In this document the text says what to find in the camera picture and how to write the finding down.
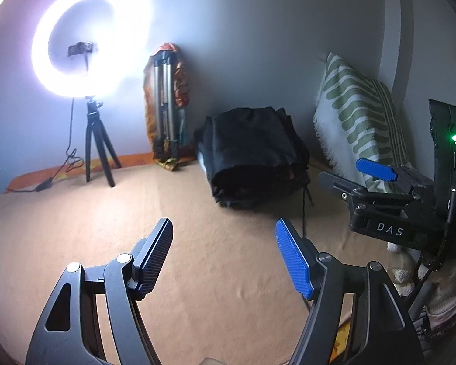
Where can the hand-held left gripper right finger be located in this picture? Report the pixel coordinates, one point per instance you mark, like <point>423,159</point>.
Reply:
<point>292,258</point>

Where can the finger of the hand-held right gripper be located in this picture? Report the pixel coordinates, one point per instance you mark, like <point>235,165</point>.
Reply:
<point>376,169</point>
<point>340,186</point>

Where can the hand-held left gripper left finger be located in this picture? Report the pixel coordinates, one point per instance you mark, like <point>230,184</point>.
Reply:
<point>155,251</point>

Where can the person's right hand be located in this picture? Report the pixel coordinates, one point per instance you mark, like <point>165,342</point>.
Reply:
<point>401,273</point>

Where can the stack of folded black clothes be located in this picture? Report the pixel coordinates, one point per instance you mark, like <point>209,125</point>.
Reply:
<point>303,159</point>

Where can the green patterned white pillow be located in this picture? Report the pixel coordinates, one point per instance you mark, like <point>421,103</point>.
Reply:
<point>349,114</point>

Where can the small black tripod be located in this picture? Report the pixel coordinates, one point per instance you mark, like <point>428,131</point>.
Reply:
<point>93,137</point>

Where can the folded silver tripod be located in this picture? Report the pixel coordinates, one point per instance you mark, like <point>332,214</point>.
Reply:
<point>163,95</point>

